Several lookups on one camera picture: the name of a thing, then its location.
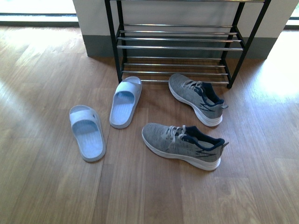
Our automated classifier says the light blue slipper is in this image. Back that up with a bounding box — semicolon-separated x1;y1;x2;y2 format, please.
69;105;106;162
109;77;142;129

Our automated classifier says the grey sneaker front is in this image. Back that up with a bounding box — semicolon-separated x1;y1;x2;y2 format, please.
142;123;228;171

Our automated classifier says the black metal shoe rack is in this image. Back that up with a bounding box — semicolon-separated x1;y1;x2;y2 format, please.
105;0;270;88

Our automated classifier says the grey sneaker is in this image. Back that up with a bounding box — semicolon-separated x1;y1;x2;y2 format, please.
168;73;227;127
142;123;228;171

